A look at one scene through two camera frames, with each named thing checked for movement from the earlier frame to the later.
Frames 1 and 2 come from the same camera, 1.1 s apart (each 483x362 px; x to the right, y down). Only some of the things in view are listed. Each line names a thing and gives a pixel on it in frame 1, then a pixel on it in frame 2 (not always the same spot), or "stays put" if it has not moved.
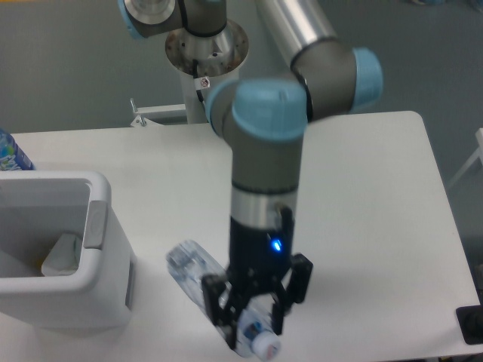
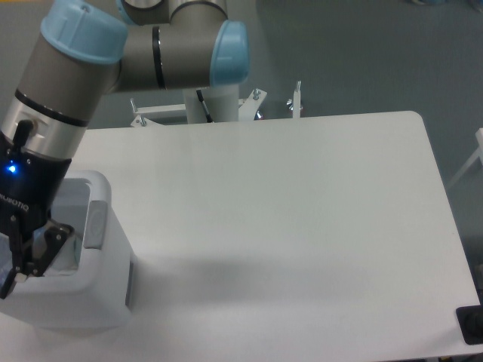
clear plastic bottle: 190,263 → 6,258
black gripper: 258,256 → 29,185
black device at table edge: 470,322 stays put
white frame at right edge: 478,154 stays put
